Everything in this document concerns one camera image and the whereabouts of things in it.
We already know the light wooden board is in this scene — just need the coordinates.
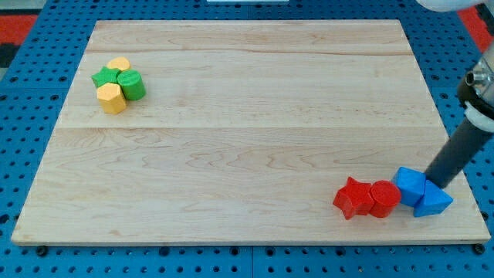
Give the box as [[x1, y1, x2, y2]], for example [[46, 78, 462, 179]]
[[12, 19, 490, 246]]

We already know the red star block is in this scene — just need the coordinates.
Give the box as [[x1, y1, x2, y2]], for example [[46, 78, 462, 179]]
[[333, 177, 374, 220]]

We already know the green cylinder block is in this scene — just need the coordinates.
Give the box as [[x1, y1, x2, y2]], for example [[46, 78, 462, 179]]
[[117, 69, 146, 100]]

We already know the yellow hexagon block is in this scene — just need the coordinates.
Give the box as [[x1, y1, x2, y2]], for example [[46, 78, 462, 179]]
[[96, 83, 127, 114]]

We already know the yellow round block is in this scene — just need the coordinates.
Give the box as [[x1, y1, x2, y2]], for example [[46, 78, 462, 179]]
[[107, 56, 131, 71]]

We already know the red cylinder block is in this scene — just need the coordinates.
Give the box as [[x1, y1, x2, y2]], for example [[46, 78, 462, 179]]
[[369, 180, 401, 218]]

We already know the green star block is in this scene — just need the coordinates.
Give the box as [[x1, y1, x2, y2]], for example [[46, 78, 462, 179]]
[[91, 66, 120, 88]]

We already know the blue cube block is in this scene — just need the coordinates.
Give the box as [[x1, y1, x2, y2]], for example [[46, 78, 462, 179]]
[[391, 167, 426, 207]]

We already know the blue triangle block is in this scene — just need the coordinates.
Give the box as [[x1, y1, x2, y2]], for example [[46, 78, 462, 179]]
[[413, 180, 453, 218]]

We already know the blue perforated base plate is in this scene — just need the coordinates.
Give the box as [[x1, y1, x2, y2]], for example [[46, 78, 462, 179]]
[[1, 0, 493, 277]]

